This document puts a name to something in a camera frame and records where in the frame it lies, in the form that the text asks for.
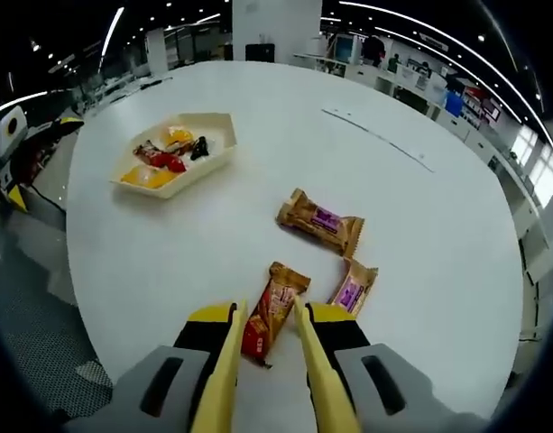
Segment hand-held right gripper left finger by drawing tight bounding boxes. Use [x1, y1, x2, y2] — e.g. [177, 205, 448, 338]
[63, 301, 239, 433]

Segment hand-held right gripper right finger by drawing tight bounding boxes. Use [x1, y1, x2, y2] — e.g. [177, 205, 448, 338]
[305, 301, 490, 433]

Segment orange jelly packet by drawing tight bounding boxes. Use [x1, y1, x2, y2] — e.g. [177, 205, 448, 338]
[121, 164, 180, 189]
[165, 127, 196, 148]

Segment cream food tongs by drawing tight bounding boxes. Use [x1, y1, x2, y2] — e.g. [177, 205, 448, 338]
[192, 295, 363, 433]

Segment brown purple-label snack packet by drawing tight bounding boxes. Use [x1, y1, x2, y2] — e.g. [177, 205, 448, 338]
[327, 257, 380, 317]
[275, 188, 365, 257]

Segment black candy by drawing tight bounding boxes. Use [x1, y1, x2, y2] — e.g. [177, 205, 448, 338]
[190, 136, 211, 161]

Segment cream hexagonal container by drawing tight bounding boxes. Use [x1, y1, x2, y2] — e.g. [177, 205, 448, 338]
[109, 112, 238, 199]

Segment brown and red snack bar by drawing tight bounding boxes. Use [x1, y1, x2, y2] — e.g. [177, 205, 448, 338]
[240, 260, 312, 367]

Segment person's left hand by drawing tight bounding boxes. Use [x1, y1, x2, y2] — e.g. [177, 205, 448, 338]
[12, 137, 50, 186]

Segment grey mesh office chair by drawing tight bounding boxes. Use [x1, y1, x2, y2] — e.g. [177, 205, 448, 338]
[0, 211, 115, 423]

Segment narrow white pillar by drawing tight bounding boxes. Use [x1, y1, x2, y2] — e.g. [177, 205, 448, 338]
[145, 29, 170, 76]

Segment black cabinet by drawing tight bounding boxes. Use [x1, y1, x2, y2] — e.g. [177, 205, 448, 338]
[244, 42, 276, 64]

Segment wide white square pillar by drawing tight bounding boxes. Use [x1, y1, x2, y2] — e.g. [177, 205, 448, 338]
[232, 0, 323, 69]

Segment long white office counter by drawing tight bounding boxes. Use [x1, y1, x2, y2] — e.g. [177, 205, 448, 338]
[293, 51, 552, 285]

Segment white table socket strip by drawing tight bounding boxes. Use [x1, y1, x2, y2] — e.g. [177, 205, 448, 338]
[320, 107, 436, 174]

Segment blue storage box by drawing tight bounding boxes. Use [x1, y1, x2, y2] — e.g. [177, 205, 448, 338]
[446, 89, 465, 119]

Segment white-framed display panel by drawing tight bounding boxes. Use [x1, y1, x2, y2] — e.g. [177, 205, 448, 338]
[334, 34, 364, 62]

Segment black office chair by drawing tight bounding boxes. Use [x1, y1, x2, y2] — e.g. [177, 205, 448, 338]
[392, 85, 429, 114]

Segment round ceiling downlights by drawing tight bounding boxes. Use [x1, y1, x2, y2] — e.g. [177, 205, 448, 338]
[30, 26, 543, 100]

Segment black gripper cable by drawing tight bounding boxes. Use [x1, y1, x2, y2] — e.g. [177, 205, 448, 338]
[30, 182, 69, 213]

